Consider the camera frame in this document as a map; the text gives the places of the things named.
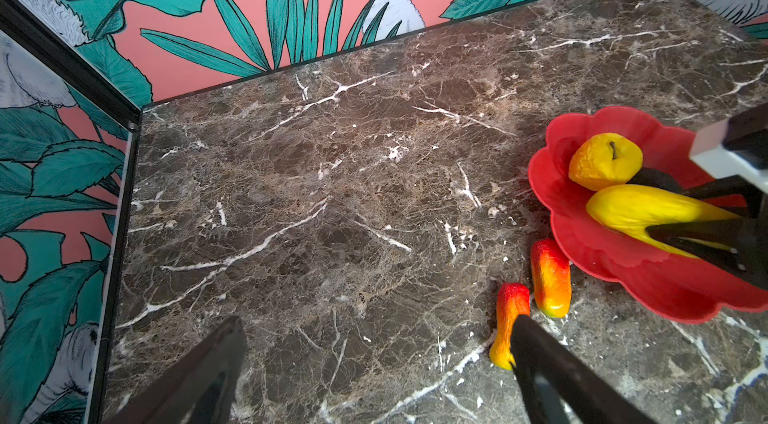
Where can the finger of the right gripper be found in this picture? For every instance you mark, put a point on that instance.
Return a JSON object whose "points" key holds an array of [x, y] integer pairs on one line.
{"points": [[737, 246], [723, 187]]}

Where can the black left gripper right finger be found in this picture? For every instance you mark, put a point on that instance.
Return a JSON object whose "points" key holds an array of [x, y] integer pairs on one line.
{"points": [[550, 376]]}

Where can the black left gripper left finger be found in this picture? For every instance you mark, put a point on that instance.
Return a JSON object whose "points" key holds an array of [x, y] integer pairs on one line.
{"points": [[199, 388]]}

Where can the red-yellow fake fruit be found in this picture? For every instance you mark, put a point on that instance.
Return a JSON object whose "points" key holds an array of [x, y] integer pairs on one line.
{"points": [[513, 300], [552, 278]]}

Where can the yellow fake mango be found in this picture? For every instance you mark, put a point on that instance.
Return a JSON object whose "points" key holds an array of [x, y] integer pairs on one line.
{"points": [[630, 209]]}

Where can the yellow fake apple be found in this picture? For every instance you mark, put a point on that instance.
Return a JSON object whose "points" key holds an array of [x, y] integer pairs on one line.
{"points": [[605, 160]]}

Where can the dark avocado fake fruit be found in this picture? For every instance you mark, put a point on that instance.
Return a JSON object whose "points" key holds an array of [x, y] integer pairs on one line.
{"points": [[655, 178]]}

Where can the red flower-shaped fruit bowl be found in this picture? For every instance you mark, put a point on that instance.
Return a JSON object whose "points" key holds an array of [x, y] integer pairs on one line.
{"points": [[678, 288]]}

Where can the black left corner post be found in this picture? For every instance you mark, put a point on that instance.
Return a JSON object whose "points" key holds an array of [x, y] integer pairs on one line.
{"points": [[40, 41]]}

